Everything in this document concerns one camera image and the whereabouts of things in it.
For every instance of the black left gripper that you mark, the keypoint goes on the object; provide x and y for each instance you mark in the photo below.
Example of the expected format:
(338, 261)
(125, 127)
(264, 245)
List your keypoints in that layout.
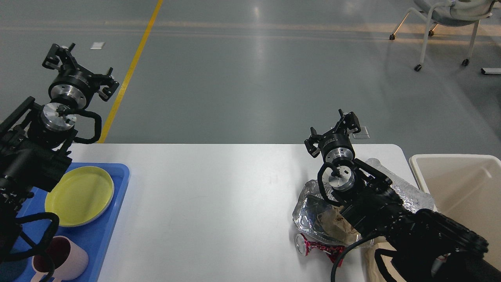
(73, 87)

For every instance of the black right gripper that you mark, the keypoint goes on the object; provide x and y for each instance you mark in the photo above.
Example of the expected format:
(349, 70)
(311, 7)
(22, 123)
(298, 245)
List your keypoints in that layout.
(337, 145)

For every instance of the yellow plastic plate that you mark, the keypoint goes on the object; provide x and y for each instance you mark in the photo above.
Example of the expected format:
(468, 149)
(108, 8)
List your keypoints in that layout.
(81, 196)

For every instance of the pink mug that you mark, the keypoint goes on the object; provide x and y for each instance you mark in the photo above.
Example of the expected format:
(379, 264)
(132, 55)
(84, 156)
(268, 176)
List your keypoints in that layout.
(63, 260)

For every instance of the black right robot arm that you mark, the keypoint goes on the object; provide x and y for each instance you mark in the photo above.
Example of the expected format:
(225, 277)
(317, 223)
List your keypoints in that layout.
(428, 246)

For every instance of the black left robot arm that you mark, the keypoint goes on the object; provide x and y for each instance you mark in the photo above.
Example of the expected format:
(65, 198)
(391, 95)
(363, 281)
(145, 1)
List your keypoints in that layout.
(35, 140)

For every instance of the floor outlet plate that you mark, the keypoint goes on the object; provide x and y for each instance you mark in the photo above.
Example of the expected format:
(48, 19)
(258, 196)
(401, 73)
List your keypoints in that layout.
(362, 134)

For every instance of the crumpled silver foil wrapper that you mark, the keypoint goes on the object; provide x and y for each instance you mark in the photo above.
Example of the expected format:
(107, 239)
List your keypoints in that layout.
(316, 218)

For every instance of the crushed red can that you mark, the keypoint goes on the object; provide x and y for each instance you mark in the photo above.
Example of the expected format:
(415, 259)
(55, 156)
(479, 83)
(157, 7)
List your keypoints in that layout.
(304, 247)

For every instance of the brown paper bag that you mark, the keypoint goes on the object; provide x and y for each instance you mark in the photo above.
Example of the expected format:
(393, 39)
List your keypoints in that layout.
(372, 270)

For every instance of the beige plastic bin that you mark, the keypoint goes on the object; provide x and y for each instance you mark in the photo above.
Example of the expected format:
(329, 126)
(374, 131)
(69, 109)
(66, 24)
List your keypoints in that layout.
(466, 188)

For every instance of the blue plastic tray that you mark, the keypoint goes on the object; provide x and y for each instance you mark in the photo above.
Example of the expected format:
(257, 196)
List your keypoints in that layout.
(93, 237)

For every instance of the white office chair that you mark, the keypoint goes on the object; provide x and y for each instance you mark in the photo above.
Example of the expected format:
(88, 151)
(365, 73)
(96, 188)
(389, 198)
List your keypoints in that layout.
(449, 13)

